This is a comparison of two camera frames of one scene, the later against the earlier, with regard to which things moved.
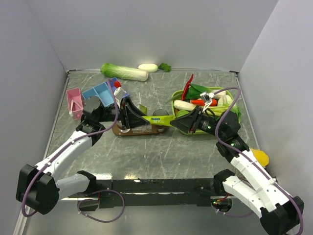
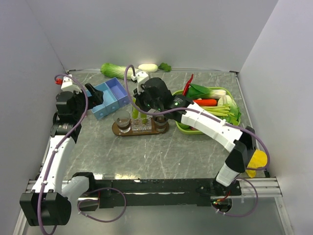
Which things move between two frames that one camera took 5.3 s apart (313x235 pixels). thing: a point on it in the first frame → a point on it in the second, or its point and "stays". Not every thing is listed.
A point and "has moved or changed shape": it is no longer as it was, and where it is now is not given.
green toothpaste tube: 160,120 has moved or changed shape
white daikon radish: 153,67 stays
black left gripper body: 109,115 → 80,99
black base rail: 160,193 stays
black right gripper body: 207,124 → 144,99
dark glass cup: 161,129 stays
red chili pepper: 186,87 stays
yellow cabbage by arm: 260,156 stays
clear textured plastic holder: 145,128 stays
